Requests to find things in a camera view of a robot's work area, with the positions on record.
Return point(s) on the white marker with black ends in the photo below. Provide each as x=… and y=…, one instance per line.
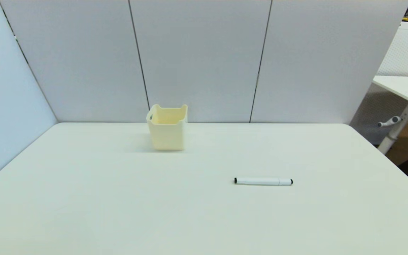
x=260, y=181

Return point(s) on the cream plastic bin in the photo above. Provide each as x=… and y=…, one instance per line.
x=166, y=136

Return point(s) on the white desk leg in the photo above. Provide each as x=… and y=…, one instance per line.
x=397, y=132

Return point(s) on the white neighbouring desk top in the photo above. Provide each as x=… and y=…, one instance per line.
x=406, y=88

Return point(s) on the white perforated panel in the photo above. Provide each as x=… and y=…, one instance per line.
x=407, y=53

